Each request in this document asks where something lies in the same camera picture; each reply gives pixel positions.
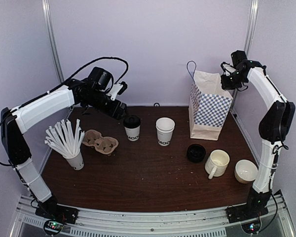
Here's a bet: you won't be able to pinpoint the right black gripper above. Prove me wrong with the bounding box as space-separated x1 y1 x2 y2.
222 70 247 89

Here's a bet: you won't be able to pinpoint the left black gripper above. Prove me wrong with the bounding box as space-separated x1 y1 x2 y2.
83 89 128 120

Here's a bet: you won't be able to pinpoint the blue checkered paper bag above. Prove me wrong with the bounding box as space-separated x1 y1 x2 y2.
186 60 233 141

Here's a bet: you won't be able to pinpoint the white paper cup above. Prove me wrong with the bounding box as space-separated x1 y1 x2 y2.
125 126 140 142

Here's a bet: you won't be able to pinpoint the white paper cups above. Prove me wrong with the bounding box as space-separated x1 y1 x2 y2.
155 117 175 146

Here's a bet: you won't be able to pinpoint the black cup lid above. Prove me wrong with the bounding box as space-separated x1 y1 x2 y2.
123 115 141 129

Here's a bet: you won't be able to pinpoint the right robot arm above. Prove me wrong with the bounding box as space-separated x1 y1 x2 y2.
221 50 296 218

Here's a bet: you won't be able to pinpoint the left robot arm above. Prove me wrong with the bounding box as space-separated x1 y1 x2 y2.
0 68 127 219

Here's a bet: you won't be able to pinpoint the cardboard cup carrier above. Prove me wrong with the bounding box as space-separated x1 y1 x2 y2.
82 129 119 156

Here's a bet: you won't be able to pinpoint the paper cup holding straws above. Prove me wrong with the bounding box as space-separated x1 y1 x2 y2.
64 150 84 170

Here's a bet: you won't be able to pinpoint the stack of black lids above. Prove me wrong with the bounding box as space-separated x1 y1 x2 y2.
186 144 206 163

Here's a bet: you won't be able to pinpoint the cream ceramic mug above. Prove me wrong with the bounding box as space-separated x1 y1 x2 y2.
205 150 230 180

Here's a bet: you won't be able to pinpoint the cream ceramic bowl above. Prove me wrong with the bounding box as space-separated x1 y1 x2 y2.
234 159 258 184

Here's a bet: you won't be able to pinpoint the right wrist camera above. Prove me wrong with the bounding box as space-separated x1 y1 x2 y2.
221 62 236 76

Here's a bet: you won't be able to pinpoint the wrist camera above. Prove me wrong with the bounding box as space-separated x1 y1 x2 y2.
108 81 128 97
221 62 236 76

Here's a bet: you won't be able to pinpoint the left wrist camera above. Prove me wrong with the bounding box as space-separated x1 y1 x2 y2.
108 81 128 97

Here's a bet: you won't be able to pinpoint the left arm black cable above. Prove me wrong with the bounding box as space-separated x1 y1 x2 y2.
0 56 129 166

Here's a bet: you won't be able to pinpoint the right aluminium frame post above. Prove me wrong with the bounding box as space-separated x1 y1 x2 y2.
230 0 259 111

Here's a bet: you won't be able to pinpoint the aluminium frame post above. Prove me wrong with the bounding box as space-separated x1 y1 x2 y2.
230 0 259 111
41 0 65 83

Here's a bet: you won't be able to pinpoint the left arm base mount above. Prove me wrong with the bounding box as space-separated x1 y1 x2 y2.
35 195 78 224

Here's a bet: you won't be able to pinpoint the left aluminium frame post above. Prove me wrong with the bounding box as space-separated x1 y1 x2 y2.
41 0 65 83

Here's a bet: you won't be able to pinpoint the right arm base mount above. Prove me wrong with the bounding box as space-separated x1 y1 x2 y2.
226 203 268 224

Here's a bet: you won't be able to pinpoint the aluminium front rail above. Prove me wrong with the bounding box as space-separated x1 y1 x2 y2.
7 194 296 237

